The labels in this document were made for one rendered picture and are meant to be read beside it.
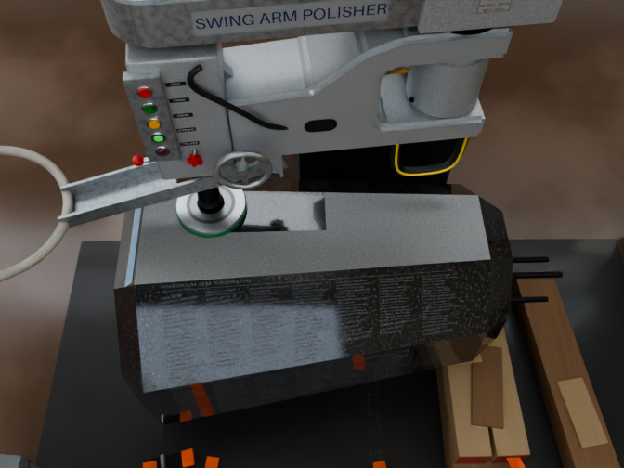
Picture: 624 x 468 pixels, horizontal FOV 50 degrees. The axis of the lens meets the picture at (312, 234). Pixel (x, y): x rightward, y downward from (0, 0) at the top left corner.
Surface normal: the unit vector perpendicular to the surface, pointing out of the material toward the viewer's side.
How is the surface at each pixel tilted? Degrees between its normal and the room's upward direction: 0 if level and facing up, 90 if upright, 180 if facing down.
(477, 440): 0
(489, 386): 0
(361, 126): 90
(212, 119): 90
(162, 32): 90
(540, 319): 0
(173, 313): 45
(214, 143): 90
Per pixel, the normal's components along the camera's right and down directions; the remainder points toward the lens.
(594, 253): 0.00, -0.53
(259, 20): 0.12, 0.84
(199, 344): 0.06, 0.22
